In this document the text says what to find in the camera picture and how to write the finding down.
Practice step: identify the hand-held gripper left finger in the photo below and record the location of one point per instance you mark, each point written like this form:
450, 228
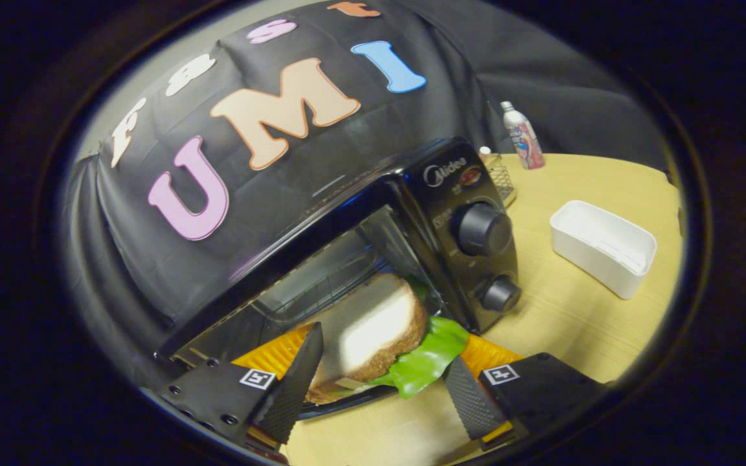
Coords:
295, 382

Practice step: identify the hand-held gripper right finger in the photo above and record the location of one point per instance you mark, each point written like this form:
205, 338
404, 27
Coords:
470, 401

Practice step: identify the toy sandwich with green lettuce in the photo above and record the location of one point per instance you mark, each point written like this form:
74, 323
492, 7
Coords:
373, 323

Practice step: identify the black toaster oven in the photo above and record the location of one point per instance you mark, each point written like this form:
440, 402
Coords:
441, 200

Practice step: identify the white rectangular container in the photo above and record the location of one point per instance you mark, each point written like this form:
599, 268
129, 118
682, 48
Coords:
590, 265

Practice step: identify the black backdrop cloth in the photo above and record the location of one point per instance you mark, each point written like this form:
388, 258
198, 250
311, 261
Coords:
282, 188

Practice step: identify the small white-capped bottle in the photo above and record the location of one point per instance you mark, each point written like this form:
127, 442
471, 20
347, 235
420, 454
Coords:
485, 154

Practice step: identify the silver bottle with pink label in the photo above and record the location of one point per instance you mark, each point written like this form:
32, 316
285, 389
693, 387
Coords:
525, 142

